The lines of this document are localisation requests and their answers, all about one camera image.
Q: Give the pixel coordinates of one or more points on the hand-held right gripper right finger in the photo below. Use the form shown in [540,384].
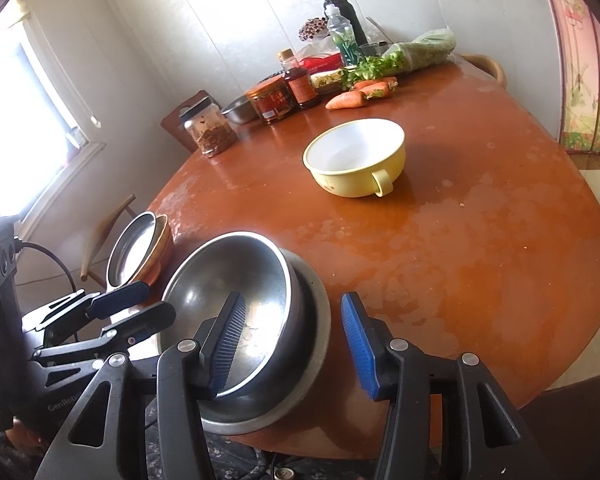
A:
[360,350]

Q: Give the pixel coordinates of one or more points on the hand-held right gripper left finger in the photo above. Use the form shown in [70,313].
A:
[227,345]

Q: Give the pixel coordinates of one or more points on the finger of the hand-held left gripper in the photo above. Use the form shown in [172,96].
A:
[150,317]
[125,294]

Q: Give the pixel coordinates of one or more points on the round metal pan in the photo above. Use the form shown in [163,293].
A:
[130,245]

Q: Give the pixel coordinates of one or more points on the wide shallow metal dish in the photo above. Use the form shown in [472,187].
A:
[315,320]

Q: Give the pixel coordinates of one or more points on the cream shell-shaped plate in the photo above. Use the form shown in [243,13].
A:
[163,235]

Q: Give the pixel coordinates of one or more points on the deep metal bowl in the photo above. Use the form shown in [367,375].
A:
[215,270]

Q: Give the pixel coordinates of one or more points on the curved light wooden chair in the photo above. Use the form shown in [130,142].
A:
[495,67]
[110,215]

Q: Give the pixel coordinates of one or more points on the person's dark patterned clothing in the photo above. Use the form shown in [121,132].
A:
[240,460]

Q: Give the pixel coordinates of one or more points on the small jar on windowsill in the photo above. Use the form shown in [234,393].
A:
[76,139]

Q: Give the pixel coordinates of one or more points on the brown slatted wooden chair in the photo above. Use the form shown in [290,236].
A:
[172,127]

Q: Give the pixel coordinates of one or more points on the window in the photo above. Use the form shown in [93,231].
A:
[30,135]

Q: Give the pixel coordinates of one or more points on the plastic jar with black lid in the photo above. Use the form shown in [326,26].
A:
[210,135]

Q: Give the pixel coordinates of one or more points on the small metal basin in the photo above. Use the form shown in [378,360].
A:
[240,110]

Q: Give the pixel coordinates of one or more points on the jar with red label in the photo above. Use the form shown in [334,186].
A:
[272,102]

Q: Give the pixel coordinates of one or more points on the dark sauce bottle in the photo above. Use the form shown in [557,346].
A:
[302,87]

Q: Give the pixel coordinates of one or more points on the yellow food tray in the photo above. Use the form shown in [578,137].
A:
[330,80]

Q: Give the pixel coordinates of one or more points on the red and white packet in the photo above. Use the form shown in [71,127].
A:
[320,62]

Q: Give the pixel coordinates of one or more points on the drinking glass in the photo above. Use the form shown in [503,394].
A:
[370,50]

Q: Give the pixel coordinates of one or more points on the clear plastic bottle green liquid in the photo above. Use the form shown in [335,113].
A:
[347,45]

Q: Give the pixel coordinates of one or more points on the plastic bag of greens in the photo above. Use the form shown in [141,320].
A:
[430,47]

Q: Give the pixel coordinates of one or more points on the metal spoon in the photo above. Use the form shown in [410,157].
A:
[379,30]

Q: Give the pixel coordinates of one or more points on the dried flower decoration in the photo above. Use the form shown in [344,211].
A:
[314,27]

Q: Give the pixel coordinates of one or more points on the black thermos bottle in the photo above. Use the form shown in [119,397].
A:
[352,15]

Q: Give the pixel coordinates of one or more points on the pink printed screen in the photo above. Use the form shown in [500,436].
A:
[590,60]

